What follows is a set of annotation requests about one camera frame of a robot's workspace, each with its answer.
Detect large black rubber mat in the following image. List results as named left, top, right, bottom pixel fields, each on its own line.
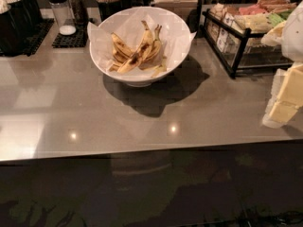
left=0, top=18, right=54, bottom=57

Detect black napkin holder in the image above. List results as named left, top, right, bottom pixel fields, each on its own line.
left=151, top=0, right=202, bottom=32

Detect right yellow banana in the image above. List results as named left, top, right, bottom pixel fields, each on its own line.
left=145, top=25, right=162, bottom=62

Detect pink sweetener packets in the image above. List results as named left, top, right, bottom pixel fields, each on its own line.
left=239, top=4, right=266, bottom=15

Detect green sweetener packets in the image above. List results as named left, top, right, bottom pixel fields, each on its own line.
left=268, top=9, right=293, bottom=26

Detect glass pepper shaker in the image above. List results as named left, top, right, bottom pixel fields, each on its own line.
left=69, top=0, right=89, bottom=26

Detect black container with packets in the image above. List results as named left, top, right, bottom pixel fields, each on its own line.
left=26, top=0, right=43, bottom=26

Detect white bowl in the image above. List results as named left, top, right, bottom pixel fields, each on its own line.
left=89, top=6, right=194, bottom=88

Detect glass salt shaker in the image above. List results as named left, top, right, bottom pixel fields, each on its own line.
left=48, top=0, right=76, bottom=36

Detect black container front left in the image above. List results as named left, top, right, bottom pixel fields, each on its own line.
left=0, top=0, right=31, bottom=56

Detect brown sugar packets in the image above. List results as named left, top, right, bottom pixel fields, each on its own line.
left=257, top=0, right=297, bottom=12

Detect small black rubber mat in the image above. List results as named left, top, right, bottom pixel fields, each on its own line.
left=52, top=20, right=88, bottom=48

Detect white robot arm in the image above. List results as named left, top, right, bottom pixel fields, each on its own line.
left=262, top=2, right=303, bottom=128

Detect black wire condiment rack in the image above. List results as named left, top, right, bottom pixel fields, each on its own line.
left=203, top=9, right=292, bottom=78

